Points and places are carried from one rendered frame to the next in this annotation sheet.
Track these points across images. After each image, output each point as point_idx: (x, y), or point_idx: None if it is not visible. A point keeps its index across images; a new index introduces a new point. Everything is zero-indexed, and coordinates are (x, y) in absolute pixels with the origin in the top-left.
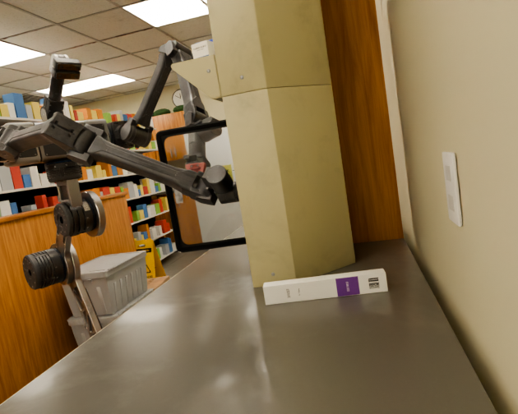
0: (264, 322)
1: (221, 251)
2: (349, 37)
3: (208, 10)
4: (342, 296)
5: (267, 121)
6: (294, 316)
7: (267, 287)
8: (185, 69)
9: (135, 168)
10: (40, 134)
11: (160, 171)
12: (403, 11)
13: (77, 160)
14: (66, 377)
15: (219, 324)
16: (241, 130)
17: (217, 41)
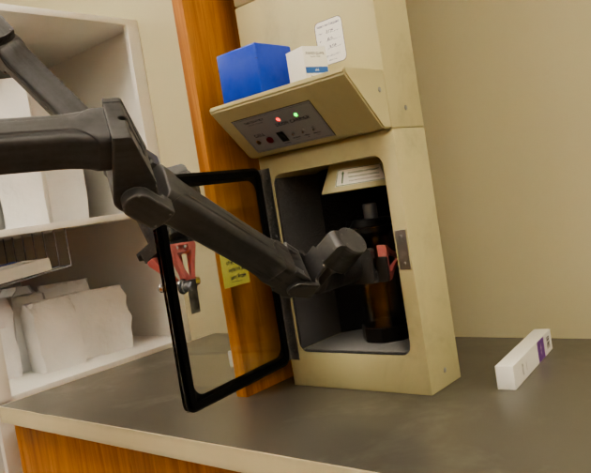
0: (575, 390)
1: (165, 418)
2: None
3: (374, 11)
4: (541, 362)
5: (427, 167)
6: (574, 379)
7: (514, 365)
8: (358, 79)
9: (229, 234)
10: (80, 141)
11: (260, 239)
12: (458, 78)
13: (146, 211)
14: None
15: (553, 410)
16: (409, 175)
17: (385, 54)
